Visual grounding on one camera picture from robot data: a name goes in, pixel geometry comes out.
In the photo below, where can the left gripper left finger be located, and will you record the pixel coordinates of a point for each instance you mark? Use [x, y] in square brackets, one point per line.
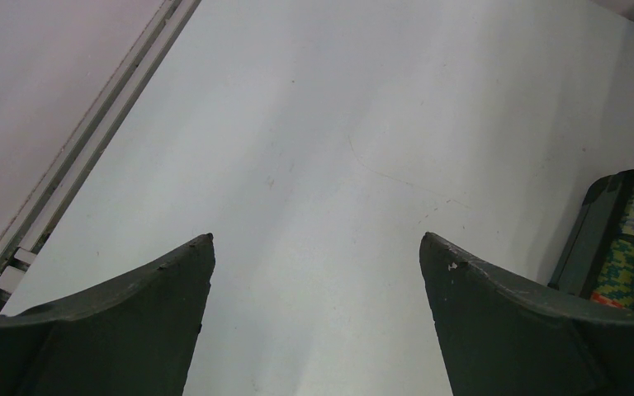
[134, 334]

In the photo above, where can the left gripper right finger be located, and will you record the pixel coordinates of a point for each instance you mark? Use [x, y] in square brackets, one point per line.
[503, 334]

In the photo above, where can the black poker set case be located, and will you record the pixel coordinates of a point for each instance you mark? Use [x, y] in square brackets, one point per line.
[586, 247]

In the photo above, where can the green chip stack row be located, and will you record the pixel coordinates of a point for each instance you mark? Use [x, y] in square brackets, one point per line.
[615, 283]

